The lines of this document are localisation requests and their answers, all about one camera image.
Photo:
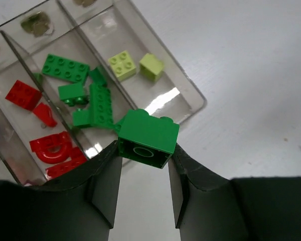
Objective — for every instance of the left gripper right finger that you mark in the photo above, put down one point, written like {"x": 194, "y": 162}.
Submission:
{"x": 209, "y": 207}

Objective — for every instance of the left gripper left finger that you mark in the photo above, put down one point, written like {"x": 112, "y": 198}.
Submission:
{"x": 78, "y": 205}

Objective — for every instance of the red round lego piece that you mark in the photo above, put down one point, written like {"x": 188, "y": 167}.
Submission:
{"x": 52, "y": 149}

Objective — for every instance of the green square lego brick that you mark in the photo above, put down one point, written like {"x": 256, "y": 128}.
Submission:
{"x": 81, "y": 119}

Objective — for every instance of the green lettered lego brick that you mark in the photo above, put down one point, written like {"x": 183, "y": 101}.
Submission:
{"x": 147, "y": 139}

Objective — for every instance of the green long lego brick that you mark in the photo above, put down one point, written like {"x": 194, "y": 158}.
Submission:
{"x": 100, "y": 107}

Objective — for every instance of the red slope lego brick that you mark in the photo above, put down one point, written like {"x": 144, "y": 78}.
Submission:
{"x": 44, "y": 113}

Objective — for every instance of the green lego brick tall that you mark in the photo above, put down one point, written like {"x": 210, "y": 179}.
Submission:
{"x": 73, "y": 94}

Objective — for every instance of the small red lego brick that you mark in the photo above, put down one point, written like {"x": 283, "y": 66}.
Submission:
{"x": 24, "y": 95}

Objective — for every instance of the small green lego brick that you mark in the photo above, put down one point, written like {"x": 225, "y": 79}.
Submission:
{"x": 97, "y": 77}

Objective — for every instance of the yellow square lego brick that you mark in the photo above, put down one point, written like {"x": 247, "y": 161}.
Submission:
{"x": 122, "y": 65}

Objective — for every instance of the small yellow lego piece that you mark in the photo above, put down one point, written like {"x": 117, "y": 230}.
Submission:
{"x": 151, "y": 67}

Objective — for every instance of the clear container far left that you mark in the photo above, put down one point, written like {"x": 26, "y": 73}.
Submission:
{"x": 16, "y": 163}

